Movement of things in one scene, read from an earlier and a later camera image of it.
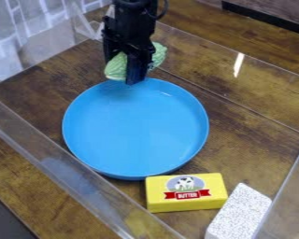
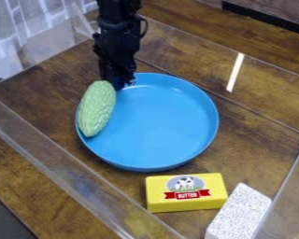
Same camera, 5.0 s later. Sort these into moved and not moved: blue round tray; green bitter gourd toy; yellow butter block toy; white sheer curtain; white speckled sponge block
Moved: green bitter gourd toy; blue round tray
Not moved: white sheer curtain; yellow butter block toy; white speckled sponge block
